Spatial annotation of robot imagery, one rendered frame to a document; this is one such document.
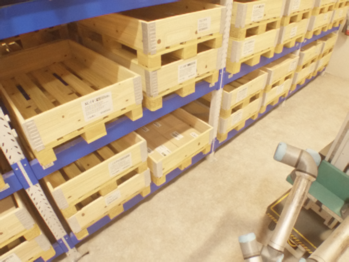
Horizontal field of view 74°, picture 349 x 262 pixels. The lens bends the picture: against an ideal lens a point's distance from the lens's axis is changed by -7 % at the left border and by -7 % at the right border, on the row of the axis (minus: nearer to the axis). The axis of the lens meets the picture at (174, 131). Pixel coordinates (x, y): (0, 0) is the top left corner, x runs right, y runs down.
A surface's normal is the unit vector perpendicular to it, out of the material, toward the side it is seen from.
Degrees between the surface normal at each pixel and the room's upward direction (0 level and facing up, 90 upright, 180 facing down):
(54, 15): 90
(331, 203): 0
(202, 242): 0
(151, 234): 0
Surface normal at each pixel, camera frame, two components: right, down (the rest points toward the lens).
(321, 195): 0.00, -0.78
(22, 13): 0.67, 0.46
